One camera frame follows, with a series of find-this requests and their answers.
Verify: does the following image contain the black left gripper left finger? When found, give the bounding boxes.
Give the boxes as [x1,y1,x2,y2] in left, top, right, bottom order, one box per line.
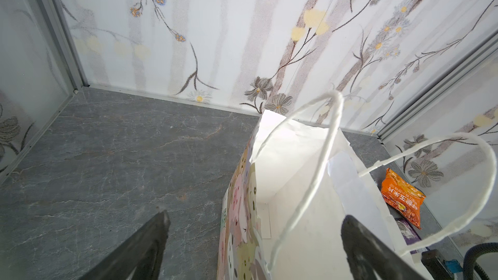
[81,210,171,279]

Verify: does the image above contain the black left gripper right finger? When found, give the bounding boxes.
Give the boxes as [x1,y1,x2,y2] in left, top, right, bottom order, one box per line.
[341,215,424,280]

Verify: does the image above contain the cartoon animal paper bag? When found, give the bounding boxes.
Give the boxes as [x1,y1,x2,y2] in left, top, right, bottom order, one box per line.
[217,91,497,279]

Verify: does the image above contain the purple candy packet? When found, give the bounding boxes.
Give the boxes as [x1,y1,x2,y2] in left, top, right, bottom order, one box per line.
[395,218,421,246]

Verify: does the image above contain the orange red snack packet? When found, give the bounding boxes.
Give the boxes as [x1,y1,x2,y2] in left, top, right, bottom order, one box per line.
[381,169,426,229]

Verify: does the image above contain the black corrugated cable hose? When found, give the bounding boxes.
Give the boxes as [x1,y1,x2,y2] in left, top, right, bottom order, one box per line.
[462,242,498,280]

